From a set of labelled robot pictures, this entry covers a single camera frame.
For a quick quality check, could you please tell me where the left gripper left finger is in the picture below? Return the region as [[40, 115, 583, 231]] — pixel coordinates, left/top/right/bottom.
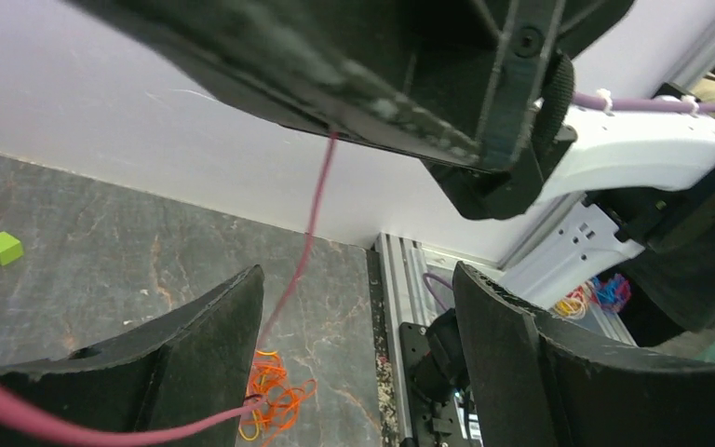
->
[[0, 265, 263, 433]]

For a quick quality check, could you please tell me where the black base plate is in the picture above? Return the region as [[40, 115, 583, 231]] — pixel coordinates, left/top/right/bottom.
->
[[398, 308, 471, 446]]

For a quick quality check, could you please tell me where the pink cable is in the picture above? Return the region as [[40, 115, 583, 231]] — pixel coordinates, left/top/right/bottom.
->
[[0, 130, 340, 447]]

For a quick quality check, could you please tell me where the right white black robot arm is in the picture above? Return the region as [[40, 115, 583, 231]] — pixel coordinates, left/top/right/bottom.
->
[[77, 1, 715, 221]]

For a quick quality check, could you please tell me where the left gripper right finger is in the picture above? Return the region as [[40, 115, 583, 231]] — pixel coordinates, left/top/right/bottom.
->
[[452, 263, 715, 446]]

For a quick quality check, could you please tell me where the green cube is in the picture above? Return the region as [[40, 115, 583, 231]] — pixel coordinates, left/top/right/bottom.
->
[[0, 232, 24, 266]]

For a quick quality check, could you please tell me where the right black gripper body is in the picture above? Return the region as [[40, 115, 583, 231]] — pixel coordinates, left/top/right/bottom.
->
[[76, 0, 631, 221]]

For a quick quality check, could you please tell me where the orange cable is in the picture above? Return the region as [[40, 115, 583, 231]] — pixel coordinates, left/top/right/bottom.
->
[[236, 350, 319, 445]]

